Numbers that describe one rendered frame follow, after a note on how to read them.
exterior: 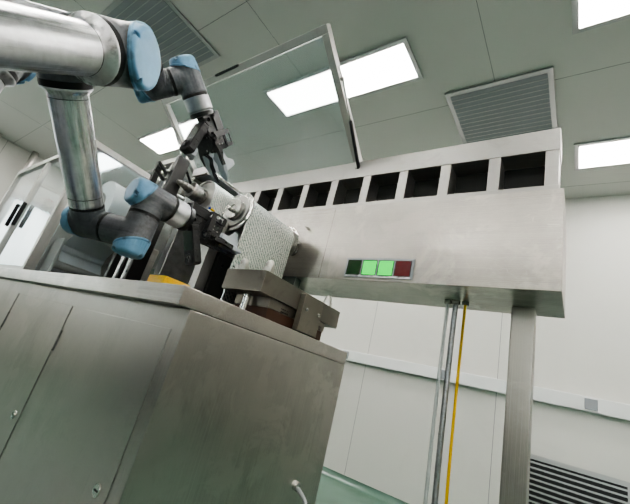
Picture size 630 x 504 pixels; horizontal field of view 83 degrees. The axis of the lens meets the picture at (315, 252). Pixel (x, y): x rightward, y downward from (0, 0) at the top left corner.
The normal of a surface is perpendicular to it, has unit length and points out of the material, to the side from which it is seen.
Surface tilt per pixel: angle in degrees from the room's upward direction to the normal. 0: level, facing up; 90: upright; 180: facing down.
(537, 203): 90
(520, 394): 90
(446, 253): 90
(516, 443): 90
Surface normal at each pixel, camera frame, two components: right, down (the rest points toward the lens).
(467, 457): -0.55, -0.40
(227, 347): 0.80, 0.00
